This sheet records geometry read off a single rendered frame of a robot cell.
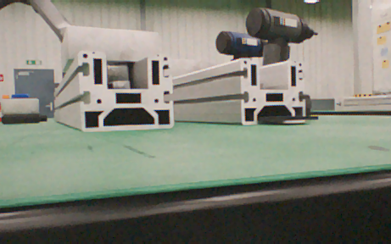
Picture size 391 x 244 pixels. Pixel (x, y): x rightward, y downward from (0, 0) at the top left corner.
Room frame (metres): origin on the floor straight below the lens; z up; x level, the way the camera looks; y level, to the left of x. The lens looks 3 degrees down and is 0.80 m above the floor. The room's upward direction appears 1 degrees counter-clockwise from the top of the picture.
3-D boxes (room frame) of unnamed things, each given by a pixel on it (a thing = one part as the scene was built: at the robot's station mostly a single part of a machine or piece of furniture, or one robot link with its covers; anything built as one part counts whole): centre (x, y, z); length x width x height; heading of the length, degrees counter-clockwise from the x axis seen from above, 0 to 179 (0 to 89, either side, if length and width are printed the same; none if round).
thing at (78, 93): (0.78, 0.32, 0.82); 0.80 x 0.10 x 0.09; 28
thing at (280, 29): (0.82, -0.09, 0.89); 0.20 x 0.08 x 0.22; 132
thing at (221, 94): (0.87, 0.15, 0.82); 0.80 x 0.10 x 0.09; 28
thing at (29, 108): (0.97, 0.56, 0.81); 0.10 x 0.08 x 0.06; 118
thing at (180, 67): (0.87, 0.15, 0.87); 0.16 x 0.11 x 0.07; 28
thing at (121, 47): (0.56, 0.20, 0.87); 0.16 x 0.11 x 0.07; 28
